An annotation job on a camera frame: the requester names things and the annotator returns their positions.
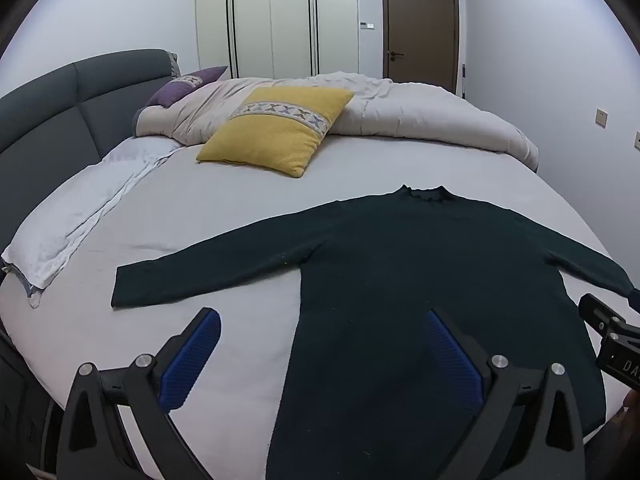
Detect white pillow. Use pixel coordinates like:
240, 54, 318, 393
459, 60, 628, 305
1, 135, 186, 309

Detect brown door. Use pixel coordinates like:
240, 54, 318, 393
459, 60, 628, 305
381, 0, 460, 96

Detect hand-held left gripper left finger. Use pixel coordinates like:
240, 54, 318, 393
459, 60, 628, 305
56, 307, 222, 480

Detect cream wardrobe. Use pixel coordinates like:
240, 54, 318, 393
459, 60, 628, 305
195, 0, 360, 81

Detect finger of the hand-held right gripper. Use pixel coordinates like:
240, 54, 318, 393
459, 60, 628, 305
579, 293, 629, 335

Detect grey upholstered headboard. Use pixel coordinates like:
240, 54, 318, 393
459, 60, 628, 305
0, 49, 175, 257

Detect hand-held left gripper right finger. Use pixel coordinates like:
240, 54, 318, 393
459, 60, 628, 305
422, 309, 586, 480

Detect purple patterned pillow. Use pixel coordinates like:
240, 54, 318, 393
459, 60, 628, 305
146, 66, 229, 108

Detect dark green sweater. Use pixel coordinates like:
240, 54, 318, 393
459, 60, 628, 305
111, 185, 636, 480

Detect yellow patterned pillow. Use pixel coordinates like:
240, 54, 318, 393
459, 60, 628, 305
196, 86, 355, 178

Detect bed with white sheet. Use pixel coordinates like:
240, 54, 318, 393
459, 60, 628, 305
0, 130, 628, 480

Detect beige duvet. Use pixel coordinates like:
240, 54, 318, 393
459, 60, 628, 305
132, 71, 540, 171

